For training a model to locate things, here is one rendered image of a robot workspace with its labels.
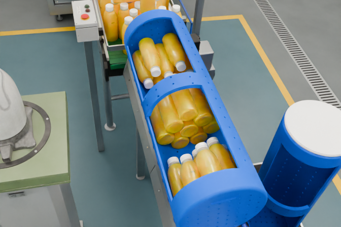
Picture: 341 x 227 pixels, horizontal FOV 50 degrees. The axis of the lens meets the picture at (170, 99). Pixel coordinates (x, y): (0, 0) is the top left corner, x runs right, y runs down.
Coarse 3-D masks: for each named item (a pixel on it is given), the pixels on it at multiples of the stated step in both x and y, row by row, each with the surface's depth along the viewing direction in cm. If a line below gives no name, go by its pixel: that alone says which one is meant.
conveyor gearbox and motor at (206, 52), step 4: (200, 44) 201; (204, 44) 201; (208, 44) 201; (200, 48) 198; (204, 48) 199; (208, 48) 199; (200, 52) 196; (204, 52) 196; (208, 52) 196; (212, 52) 197; (204, 56) 197; (208, 56) 198; (212, 56) 198; (204, 60) 199; (208, 60) 200; (212, 60) 201; (204, 64) 201; (208, 64) 202; (212, 64) 213; (208, 68) 204; (212, 68) 211; (212, 72) 212; (212, 76) 214
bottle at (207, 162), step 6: (198, 150) 115; (204, 150) 113; (210, 150) 114; (198, 156) 113; (204, 156) 111; (210, 156) 111; (198, 162) 112; (204, 162) 110; (210, 162) 110; (216, 162) 110; (198, 168) 111; (204, 168) 109; (210, 168) 108; (216, 168) 109; (204, 174) 108
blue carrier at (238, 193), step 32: (128, 32) 155; (160, 32) 163; (192, 64) 133; (160, 96) 125; (224, 128) 114; (160, 160) 118; (192, 192) 101; (224, 192) 98; (256, 192) 103; (192, 224) 108; (224, 224) 114
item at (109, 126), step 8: (96, 8) 211; (168, 8) 216; (96, 16) 206; (104, 40) 192; (104, 48) 187; (104, 56) 183; (104, 64) 180; (104, 72) 189; (112, 72) 204; (120, 72) 204; (104, 80) 230; (104, 88) 235; (104, 96) 241; (112, 96) 244; (120, 96) 245; (128, 96) 247; (112, 112) 255; (112, 120) 260; (112, 128) 264
